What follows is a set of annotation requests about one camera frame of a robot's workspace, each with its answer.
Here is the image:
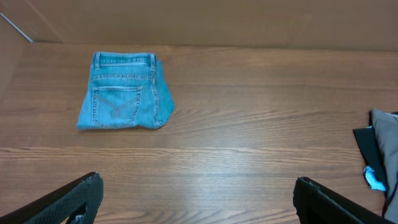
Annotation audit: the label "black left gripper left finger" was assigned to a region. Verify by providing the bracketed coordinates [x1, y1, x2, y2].
[1, 172, 104, 224]

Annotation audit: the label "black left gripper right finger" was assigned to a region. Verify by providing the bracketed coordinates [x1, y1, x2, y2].
[293, 177, 393, 224]

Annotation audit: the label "light blue denim jeans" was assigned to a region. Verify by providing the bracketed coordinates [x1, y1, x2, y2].
[76, 52, 175, 129]

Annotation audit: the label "small light blue cloth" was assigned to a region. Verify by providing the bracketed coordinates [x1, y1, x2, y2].
[363, 166, 386, 192]

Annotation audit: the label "black garment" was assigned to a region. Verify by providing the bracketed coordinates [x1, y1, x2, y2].
[353, 117, 388, 196]

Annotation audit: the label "grey garment pile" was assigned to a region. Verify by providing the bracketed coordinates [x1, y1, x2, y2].
[371, 109, 397, 223]

